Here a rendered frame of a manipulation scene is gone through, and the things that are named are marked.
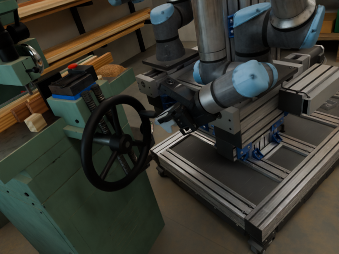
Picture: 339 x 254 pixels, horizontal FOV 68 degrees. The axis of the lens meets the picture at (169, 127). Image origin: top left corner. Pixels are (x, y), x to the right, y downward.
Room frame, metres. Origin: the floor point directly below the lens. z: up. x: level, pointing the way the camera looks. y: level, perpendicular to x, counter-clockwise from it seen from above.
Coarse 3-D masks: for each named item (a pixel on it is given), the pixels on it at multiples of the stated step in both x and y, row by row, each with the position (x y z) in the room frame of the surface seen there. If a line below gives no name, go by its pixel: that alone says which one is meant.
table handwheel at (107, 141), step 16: (112, 96) 0.64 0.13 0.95; (128, 96) 0.68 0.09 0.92; (96, 112) 0.58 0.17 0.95; (112, 112) 0.63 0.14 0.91; (144, 128) 0.71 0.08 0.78; (112, 144) 0.60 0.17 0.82; (128, 144) 0.61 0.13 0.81; (144, 144) 0.68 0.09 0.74; (112, 160) 0.57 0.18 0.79; (144, 160) 0.65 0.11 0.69; (96, 176) 0.51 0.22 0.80; (128, 176) 0.60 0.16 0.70
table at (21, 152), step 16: (112, 80) 0.90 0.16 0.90; (128, 80) 0.96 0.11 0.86; (48, 112) 0.76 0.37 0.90; (16, 128) 0.70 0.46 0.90; (48, 128) 0.66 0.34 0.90; (64, 128) 0.69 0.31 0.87; (80, 128) 0.66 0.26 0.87; (96, 128) 0.67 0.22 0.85; (0, 144) 0.63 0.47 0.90; (16, 144) 0.61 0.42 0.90; (32, 144) 0.61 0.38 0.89; (48, 144) 0.64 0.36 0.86; (0, 160) 0.54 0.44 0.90; (16, 160) 0.56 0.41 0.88; (32, 160) 0.59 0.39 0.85; (0, 176) 0.52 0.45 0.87
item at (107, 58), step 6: (108, 54) 1.13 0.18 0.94; (96, 60) 1.07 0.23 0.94; (102, 60) 1.09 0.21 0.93; (108, 60) 1.12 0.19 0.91; (96, 66) 1.06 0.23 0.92; (102, 66) 1.08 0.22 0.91; (12, 108) 0.77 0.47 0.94; (6, 114) 0.74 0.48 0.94; (12, 114) 0.75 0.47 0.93; (0, 120) 0.72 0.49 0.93; (6, 120) 0.73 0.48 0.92; (12, 120) 0.74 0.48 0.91; (0, 126) 0.71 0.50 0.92; (6, 126) 0.72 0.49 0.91; (0, 132) 0.70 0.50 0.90
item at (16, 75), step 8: (24, 56) 0.83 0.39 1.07; (0, 64) 0.81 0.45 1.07; (8, 64) 0.78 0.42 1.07; (16, 64) 0.78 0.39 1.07; (24, 64) 0.80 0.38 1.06; (32, 64) 0.82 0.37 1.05; (0, 72) 0.82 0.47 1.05; (8, 72) 0.79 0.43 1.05; (16, 72) 0.77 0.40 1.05; (24, 72) 0.79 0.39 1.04; (32, 72) 0.81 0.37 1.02; (0, 80) 0.84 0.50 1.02; (8, 80) 0.81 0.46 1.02; (16, 80) 0.78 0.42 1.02; (24, 80) 0.78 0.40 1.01; (32, 80) 0.80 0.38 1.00
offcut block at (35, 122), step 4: (32, 116) 0.67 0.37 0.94; (36, 116) 0.66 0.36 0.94; (40, 116) 0.67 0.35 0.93; (24, 120) 0.66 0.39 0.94; (28, 120) 0.65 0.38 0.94; (32, 120) 0.65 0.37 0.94; (36, 120) 0.66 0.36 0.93; (40, 120) 0.67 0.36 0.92; (44, 120) 0.67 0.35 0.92; (28, 124) 0.65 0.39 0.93; (32, 124) 0.65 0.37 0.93; (36, 124) 0.65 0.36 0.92; (40, 124) 0.66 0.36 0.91; (44, 124) 0.67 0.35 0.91; (32, 128) 0.65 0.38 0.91; (36, 128) 0.65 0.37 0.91; (40, 128) 0.66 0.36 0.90
